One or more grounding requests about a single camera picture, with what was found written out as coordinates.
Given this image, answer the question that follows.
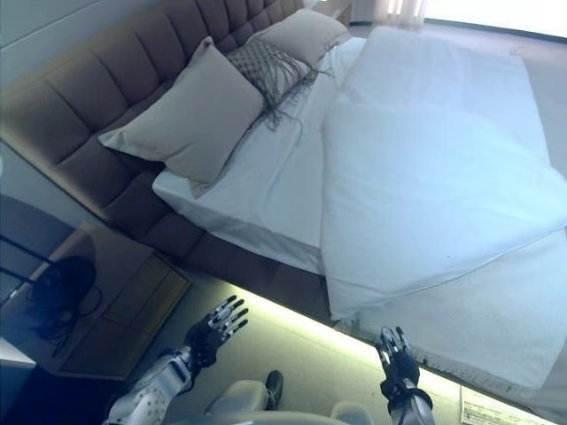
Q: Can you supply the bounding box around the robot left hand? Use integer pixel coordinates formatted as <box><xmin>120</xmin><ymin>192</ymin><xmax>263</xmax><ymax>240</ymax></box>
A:
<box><xmin>188</xmin><ymin>296</ymin><xmax>250</xmax><ymax>369</ymax></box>

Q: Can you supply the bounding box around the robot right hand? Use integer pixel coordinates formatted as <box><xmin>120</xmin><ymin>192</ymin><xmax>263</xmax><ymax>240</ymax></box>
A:
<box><xmin>376</xmin><ymin>326</ymin><xmax>421</xmax><ymax>399</ymax></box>

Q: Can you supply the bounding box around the white duvet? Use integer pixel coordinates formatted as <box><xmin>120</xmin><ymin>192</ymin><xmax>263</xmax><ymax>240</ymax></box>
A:
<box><xmin>318</xmin><ymin>25</ymin><xmax>567</xmax><ymax>321</ymax></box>

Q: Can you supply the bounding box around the white fitted bed sheet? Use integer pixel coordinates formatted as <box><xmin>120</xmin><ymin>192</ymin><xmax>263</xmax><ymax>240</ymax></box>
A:
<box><xmin>152</xmin><ymin>35</ymin><xmax>369</xmax><ymax>276</ymax></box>

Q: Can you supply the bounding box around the silver robot right leg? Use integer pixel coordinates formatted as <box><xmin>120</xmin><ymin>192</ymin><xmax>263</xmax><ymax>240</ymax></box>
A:
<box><xmin>330</xmin><ymin>399</ymin><xmax>387</xmax><ymax>425</ymax></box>

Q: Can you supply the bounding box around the silver robot leg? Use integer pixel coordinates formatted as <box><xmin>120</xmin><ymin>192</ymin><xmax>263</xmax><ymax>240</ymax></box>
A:
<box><xmin>330</xmin><ymin>399</ymin><xmax>387</xmax><ymax>425</ymax></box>
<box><xmin>206</xmin><ymin>370</ymin><xmax>285</xmax><ymax>425</ymax></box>

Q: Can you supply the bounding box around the silver robot left leg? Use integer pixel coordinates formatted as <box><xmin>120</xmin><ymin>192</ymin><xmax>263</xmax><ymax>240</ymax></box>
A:
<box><xmin>206</xmin><ymin>370</ymin><xmax>285</xmax><ymax>425</ymax></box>

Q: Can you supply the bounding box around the white printed paper sheet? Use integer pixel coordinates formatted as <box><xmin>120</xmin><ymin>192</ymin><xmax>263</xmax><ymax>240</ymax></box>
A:
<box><xmin>459</xmin><ymin>383</ymin><xmax>505</xmax><ymax>424</ymax></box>

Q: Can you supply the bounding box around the wooden nightstand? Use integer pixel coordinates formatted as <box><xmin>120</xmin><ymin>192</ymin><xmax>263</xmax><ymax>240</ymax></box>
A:
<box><xmin>317</xmin><ymin>0</ymin><xmax>354</xmax><ymax>22</ymax></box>
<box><xmin>26</xmin><ymin>220</ymin><xmax>192</xmax><ymax>382</ymax></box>

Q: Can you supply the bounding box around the large beige pillow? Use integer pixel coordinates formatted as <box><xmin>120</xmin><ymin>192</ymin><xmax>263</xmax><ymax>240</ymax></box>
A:
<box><xmin>97</xmin><ymin>37</ymin><xmax>267</xmax><ymax>199</ymax></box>
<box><xmin>258</xmin><ymin>8</ymin><xmax>352</xmax><ymax>66</ymax></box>

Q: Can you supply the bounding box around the brown tufted headboard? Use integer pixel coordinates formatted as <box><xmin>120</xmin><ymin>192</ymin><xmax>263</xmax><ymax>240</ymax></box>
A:
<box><xmin>0</xmin><ymin>0</ymin><xmax>320</xmax><ymax>222</ymax></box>

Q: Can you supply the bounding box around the macrame fringed cushion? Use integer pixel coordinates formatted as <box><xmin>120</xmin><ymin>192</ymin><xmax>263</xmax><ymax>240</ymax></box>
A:
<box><xmin>225</xmin><ymin>37</ymin><xmax>321</xmax><ymax>143</ymax></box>

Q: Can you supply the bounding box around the sheer window curtain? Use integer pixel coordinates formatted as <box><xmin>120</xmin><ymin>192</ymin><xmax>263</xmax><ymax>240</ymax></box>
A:
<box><xmin>389</xmin><ymin>0</ymin><xmax>427</xmax><ymax>22</ymax></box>

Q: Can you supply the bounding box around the brown upholstered bed frame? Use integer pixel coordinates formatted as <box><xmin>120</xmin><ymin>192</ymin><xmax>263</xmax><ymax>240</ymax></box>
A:
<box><xmin>101</xmin><ymin>167</ymin><xmax>334</xmax><ymax>321</ymax></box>

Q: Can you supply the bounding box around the tangled black lamp cable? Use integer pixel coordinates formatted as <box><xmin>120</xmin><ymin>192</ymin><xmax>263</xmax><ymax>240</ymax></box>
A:
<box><xmin>24</xmin><ymin>274</ymin><xmax>104</xmax><ymax>358</ymax></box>

